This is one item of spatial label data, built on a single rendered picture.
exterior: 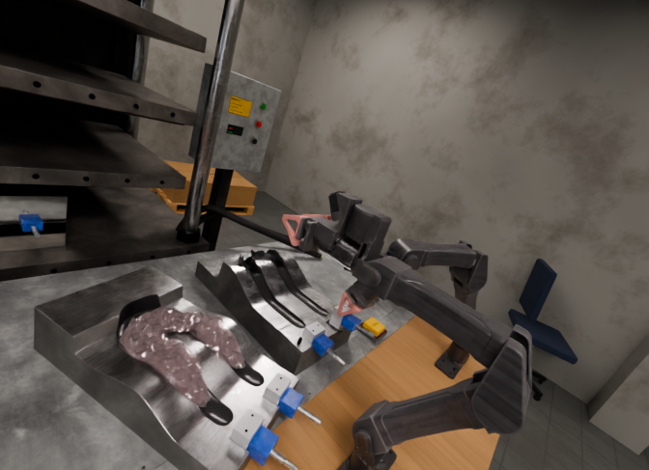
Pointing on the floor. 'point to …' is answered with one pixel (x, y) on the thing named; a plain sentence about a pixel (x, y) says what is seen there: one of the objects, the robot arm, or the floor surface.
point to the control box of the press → (236, 136)
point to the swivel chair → (533, 290)
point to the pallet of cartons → (242, 191)
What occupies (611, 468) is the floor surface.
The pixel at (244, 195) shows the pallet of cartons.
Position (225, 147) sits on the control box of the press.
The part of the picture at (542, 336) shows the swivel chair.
